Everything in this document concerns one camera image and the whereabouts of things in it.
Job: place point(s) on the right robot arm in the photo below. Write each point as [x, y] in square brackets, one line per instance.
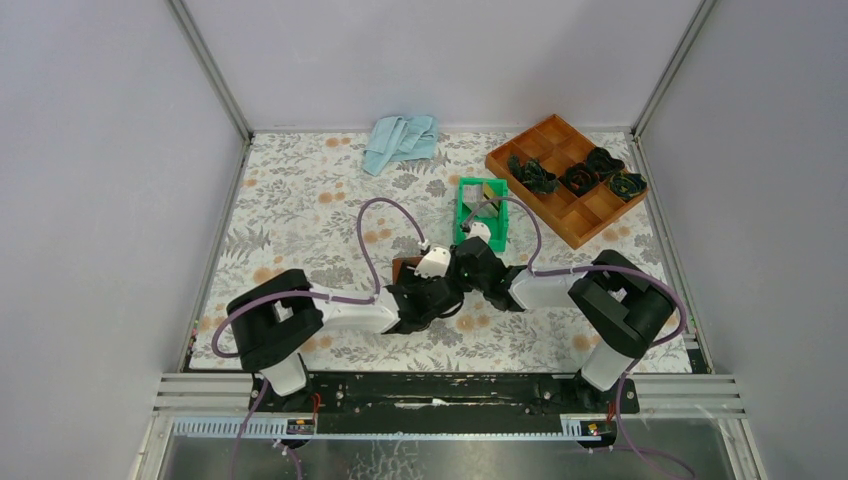
[626, 307]

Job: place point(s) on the silver credit card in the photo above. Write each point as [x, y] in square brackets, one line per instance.
[472, 195]

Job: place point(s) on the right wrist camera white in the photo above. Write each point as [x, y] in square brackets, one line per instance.
[478, 230]

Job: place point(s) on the dark rolled sock top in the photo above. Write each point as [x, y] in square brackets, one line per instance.
[602, 164]

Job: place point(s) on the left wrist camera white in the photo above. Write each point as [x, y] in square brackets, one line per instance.
[435, 263]

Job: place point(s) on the light blue cloth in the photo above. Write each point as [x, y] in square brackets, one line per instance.
[400, 139]

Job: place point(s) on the dark rolled sock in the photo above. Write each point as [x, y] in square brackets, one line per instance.
[602, 164]
[578, 180]
[532, 175]
[627, 185]

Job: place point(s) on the green plastic basket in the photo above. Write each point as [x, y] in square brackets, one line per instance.
[498, 226]

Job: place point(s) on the dark rolled sock left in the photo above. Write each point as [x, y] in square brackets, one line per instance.
[532, 175]

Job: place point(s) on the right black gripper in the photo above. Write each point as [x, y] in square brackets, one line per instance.
[453, 268]

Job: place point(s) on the dark rolled sock middle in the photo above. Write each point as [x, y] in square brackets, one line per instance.
[578, 180]

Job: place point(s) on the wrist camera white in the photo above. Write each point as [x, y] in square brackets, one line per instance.
[478, 230]
[435, 263]

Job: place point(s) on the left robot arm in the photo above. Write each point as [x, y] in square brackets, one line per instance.
[272, 321]

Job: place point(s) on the brown leather card holder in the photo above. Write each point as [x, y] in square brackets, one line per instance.
[403, 269]

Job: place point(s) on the orange compartment tray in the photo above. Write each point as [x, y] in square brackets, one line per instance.
[558, 145]

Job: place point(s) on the dark rolled sock right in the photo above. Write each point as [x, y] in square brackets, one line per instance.
[627, 185]

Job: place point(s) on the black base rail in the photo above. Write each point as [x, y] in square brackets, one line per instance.
[379, 403]

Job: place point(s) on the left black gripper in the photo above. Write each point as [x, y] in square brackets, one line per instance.
[406, 277]

